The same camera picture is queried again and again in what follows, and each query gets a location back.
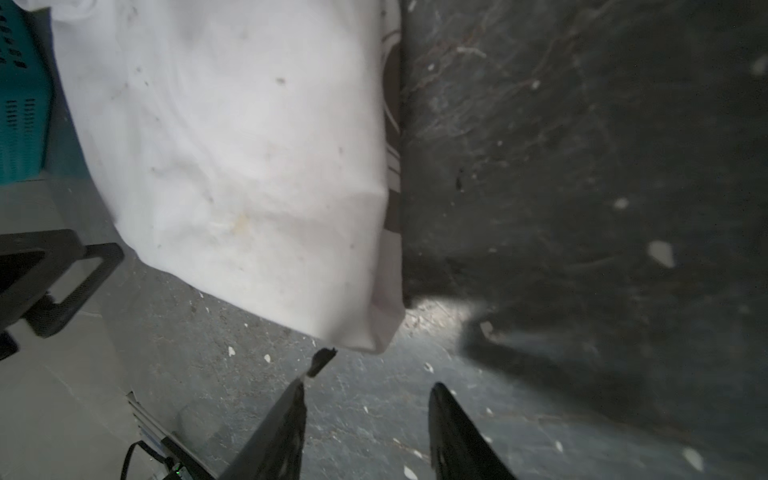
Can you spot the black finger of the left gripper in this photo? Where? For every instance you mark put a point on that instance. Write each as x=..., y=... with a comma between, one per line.
x=31, y=263

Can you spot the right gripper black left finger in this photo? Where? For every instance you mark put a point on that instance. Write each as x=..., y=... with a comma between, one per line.
x=275, y=450

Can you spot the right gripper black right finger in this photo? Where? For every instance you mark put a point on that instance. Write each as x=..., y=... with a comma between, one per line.
x=457, y=449

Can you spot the white tank top navy trim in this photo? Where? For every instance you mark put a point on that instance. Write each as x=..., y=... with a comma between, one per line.
x=249, y=148

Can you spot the teal plastic basket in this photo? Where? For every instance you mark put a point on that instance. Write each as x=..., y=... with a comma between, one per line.
x=26, y=93

